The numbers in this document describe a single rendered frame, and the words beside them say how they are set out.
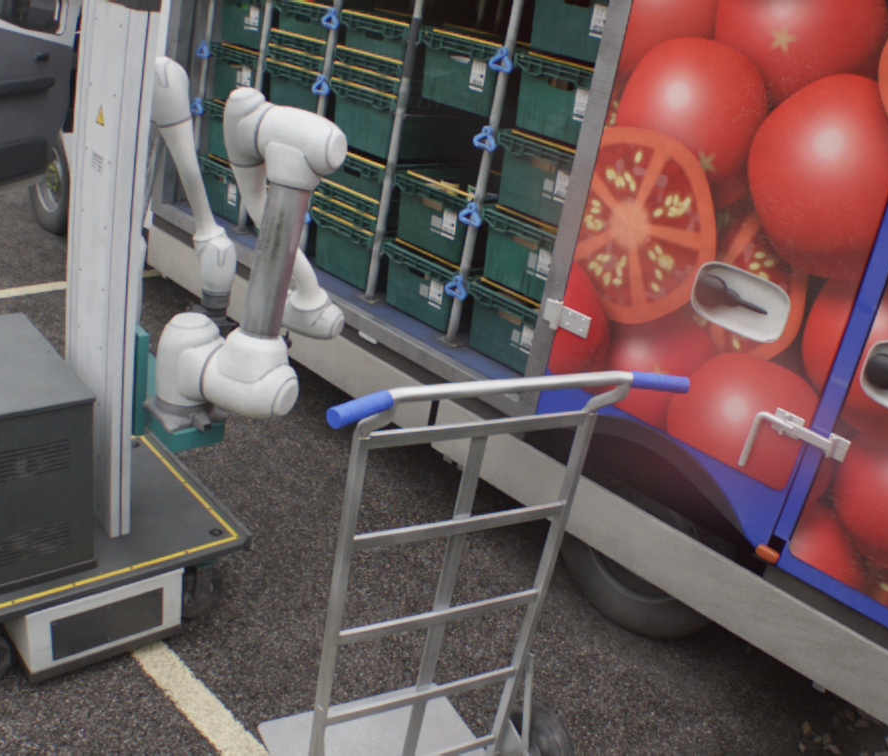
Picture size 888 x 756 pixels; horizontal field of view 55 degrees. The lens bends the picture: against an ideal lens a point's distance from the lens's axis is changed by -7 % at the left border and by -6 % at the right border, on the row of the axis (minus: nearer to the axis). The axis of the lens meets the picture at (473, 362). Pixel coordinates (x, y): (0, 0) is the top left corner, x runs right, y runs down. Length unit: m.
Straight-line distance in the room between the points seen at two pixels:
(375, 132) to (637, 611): 2.02
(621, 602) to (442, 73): 1.96
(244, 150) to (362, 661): 1.52
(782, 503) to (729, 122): 1.05
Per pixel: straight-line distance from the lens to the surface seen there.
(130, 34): 2.22
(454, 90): 3.34
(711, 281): 2.55
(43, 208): 6.33
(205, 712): 2.63
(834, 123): 2.42
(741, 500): 2.68
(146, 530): 2.73
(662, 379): 1.90
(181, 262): 4.53
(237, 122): 2.25
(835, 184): 2.42
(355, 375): 3.59
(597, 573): 3.21
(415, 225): 3.48
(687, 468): 2.73
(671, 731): 2.91
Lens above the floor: 1.91
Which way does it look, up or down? 23 degrees down
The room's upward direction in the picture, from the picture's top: 12 degrees clockwise
